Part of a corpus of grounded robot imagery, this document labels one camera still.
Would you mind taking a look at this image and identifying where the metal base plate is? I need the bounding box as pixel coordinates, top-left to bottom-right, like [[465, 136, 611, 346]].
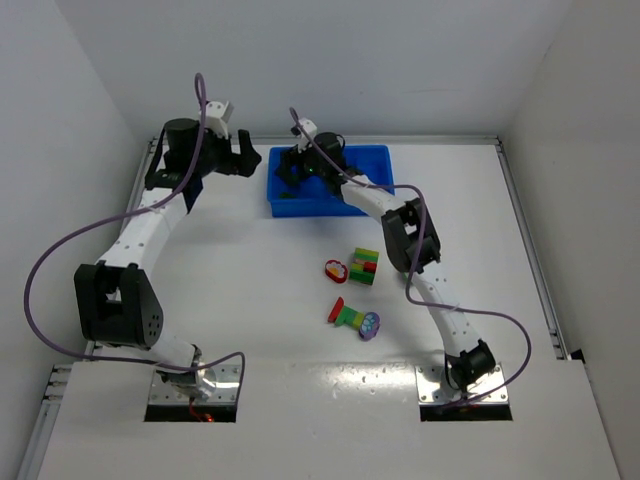
[[148, 363, 242, 406], [415, 364, 509, 406]]

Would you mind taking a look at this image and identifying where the red green lego piece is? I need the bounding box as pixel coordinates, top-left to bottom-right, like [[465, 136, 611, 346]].
[[327, 297, 365, 330]]

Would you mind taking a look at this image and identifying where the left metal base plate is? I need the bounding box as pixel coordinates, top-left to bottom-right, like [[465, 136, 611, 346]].
[[148, 363, 242, 406]]

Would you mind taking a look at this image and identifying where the purple paw lego brick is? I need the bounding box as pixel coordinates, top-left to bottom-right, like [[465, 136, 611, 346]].
[[358, 312, 381, 341]]

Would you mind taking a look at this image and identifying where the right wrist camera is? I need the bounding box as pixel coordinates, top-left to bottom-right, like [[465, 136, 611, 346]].
[[291, 118, 318, 152]]

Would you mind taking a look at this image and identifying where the large lego block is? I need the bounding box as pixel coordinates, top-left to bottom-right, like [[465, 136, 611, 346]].
[[348, 247, 379, 286]]

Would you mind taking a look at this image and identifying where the red flower lego brick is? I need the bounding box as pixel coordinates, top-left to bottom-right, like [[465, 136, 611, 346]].
[[324, 259, 349, 284]]

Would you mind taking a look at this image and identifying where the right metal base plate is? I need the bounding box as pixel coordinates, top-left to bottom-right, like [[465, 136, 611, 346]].
[[415, 364, 509, 406]]

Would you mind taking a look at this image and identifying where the blue plastic sorting bin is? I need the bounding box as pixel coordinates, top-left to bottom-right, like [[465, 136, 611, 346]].
[[264, 144, 396, 219]]

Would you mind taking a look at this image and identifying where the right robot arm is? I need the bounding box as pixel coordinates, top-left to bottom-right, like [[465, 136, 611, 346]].
[[276, 127, 496, 396]]

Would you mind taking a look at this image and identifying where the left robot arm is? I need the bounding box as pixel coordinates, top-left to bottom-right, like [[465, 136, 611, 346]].
[[74, 118, 261, 398]]

